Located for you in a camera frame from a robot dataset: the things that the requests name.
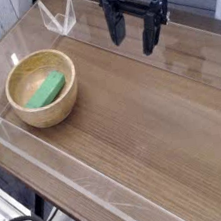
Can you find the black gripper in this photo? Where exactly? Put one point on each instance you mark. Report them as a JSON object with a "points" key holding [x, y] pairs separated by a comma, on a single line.
{"points": [[154, 13]]}

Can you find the green rectangular block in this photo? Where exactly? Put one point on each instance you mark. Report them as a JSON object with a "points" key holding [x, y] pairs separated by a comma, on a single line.
{"points": [[48, 91]]}

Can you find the brown wooden bowl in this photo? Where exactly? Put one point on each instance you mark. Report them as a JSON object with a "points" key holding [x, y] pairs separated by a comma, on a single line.
{"points": [[29, 74]]}

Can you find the clear acrylic tray walls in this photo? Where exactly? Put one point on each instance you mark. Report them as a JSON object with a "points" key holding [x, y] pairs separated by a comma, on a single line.
{"points": [[143, 142]]}

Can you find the black table leg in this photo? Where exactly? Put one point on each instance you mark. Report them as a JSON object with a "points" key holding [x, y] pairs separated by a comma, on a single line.
{"points": [[39, 206]]}

